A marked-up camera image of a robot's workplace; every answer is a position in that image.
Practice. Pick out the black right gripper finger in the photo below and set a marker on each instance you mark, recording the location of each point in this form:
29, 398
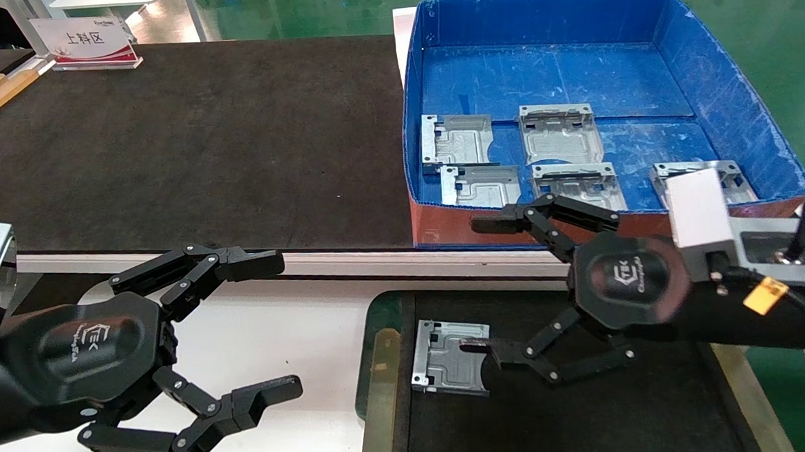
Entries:
512, 219
512, 354

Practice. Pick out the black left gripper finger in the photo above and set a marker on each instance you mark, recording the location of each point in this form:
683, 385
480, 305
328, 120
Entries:
198, 268
233, 410

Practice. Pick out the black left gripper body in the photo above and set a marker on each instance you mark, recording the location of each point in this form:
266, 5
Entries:
86, 360

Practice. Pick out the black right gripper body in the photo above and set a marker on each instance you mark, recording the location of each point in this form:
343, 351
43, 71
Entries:
626, 283

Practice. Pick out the silver sheet metal bracket part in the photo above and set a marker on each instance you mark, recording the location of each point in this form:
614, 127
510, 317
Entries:
486, 187
560, 138
739, 182
460, 140
444, 355
579, 182

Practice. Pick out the blue and orange plastic tray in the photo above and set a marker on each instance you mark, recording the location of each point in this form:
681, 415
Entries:
573, 58

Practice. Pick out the white and red sign stand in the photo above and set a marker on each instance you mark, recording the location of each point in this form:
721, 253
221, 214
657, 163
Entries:
86, 39

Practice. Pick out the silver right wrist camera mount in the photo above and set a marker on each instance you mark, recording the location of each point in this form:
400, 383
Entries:
698, 217

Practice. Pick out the white aluminium table frame rail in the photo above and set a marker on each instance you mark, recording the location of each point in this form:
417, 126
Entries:
377, 262

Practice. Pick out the grey metal post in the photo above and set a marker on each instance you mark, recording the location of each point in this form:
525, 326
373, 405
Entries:
20, 22

